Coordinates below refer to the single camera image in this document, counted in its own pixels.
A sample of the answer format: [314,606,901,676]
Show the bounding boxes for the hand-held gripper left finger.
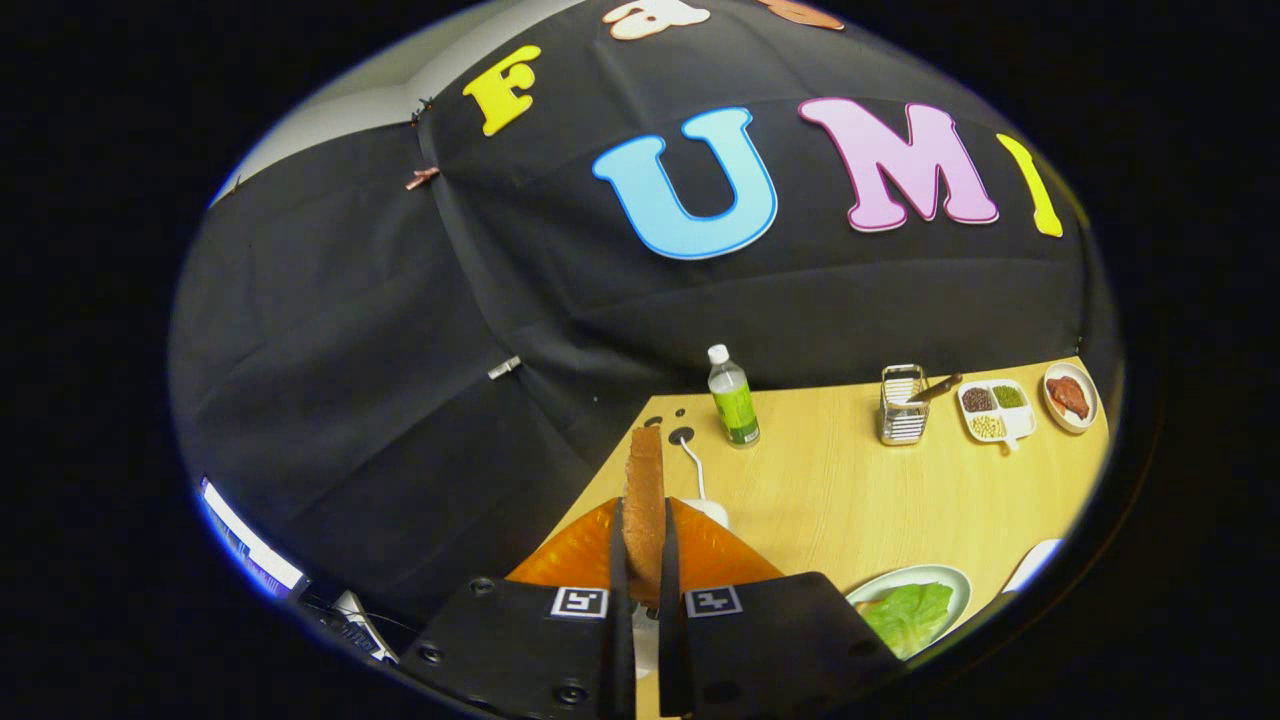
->
[400,498,638,720]

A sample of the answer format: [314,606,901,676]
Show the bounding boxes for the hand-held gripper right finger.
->
[657,496,907,718]

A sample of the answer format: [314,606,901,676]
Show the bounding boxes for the green lettuce leaf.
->
[860,582,954,659]

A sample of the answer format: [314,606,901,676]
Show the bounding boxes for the brown-crust bread slice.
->
[622,427,668,606]

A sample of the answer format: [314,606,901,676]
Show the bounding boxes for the white toaster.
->
[632,497,732,681]

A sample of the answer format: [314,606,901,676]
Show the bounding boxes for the pale green round plate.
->
[845,565,973,662]

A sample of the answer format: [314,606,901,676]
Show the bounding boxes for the green label plastic bottle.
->
[707,344,761,448]

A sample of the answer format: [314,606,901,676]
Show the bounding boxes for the white rectangular tray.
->
[1003,538,1064,594]

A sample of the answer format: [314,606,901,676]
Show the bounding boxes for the white divided bean dish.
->
[956,379,1038,452]

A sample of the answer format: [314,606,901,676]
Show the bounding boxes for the brown meat patty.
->
[1047,376,1091,421]

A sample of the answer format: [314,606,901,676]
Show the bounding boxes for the white oval plate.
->
[1042,362,1100,435]

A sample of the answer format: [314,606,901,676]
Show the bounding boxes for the white toaster cable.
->
[680,435,708,501]

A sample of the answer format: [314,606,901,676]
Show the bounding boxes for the metal wire utensil holder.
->
[879,364,931,446]

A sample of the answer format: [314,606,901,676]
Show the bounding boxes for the wooden handle utensil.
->
[905,373,964,407]

